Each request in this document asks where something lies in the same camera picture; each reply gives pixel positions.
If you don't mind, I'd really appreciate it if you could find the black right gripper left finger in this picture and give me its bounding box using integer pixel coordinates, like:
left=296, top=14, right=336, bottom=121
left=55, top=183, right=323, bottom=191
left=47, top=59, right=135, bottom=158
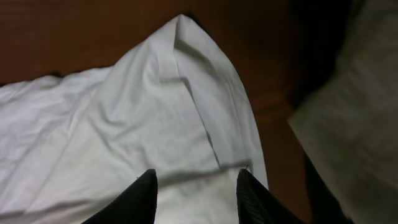
left=83, top=169, right=158, bottom=224

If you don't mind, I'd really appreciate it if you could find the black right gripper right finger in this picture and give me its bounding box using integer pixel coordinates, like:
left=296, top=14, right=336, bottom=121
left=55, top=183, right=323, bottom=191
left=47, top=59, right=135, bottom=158
left=236, top=169, right=305, bottom=224

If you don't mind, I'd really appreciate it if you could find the white t-shirt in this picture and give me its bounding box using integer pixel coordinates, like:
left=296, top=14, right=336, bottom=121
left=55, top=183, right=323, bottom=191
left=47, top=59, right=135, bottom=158
left=1, top=15, right=267, bottom=223

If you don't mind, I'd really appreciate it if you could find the grey khaki garment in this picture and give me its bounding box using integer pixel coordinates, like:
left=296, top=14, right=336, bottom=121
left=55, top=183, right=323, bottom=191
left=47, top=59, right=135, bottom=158
left=289, top=0, right=397, bottom=223

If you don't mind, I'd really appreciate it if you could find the black garment with logo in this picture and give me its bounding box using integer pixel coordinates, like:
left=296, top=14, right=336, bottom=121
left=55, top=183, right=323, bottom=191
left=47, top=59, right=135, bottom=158
left=289, top=0, right=353, bottom=224

